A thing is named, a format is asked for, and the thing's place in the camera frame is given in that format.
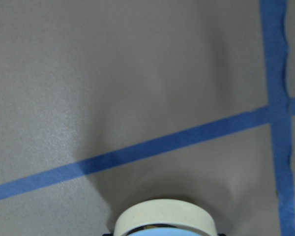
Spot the blue cream call bell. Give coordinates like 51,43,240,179
113,199,218,236

